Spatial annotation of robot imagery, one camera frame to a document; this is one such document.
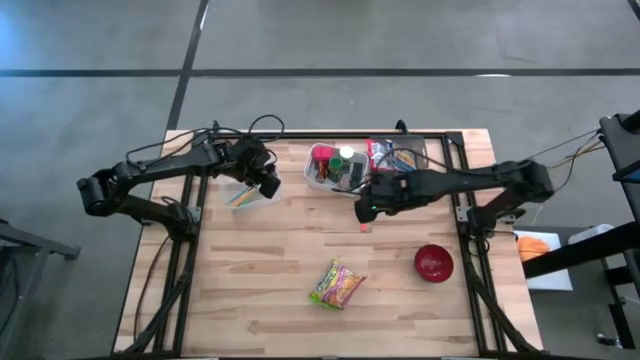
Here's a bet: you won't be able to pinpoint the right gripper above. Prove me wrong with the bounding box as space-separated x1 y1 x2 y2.
353 169 436 225

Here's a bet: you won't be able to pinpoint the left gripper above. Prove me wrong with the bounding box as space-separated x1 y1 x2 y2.
230 135 283 200

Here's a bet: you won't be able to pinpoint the gold spoon green handle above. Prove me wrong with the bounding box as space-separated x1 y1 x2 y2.
228 184 257 205

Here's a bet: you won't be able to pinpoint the clear plastic bin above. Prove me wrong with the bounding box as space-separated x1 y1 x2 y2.
217 176 282 215

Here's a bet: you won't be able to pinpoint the green lid spice jar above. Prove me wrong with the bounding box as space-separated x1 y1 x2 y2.
327 156 347 185

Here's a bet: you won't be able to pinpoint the red white snack packet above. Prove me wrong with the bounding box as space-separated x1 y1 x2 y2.
365 138 390 172

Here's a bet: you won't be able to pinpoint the white plastic bin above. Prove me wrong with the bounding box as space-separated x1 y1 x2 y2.
303 141 372 199

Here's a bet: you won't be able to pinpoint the lime shrimp ramen packet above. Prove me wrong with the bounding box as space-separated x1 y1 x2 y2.
308 257 368 312

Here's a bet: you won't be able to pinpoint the red bowl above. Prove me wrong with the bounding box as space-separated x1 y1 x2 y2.
413 243 455 285

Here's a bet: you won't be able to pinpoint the dark grey plastic bin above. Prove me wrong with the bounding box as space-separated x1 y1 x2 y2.
365 133 431 175

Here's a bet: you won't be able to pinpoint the orange object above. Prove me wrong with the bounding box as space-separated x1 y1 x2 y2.
516 235 551 263

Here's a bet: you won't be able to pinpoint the white sheet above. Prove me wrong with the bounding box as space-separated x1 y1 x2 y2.
513 229 574 292

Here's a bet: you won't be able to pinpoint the white container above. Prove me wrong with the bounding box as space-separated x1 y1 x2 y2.
567 223 615 246

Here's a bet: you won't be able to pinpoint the grey metal table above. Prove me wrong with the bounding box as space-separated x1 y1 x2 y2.
0 214 81 360

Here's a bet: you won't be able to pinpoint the black cart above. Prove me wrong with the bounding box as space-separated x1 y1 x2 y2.
522 110 640 351

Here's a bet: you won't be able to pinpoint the small black object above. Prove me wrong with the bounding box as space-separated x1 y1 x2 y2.
596 332 625 350

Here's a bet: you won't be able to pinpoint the black table frame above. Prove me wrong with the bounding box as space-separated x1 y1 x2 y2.
119 130 541 359

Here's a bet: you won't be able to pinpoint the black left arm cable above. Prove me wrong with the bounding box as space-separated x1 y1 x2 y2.
123 113 286 169

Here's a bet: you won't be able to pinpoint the coloured wires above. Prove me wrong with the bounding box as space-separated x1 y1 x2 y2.
499 128 604 171

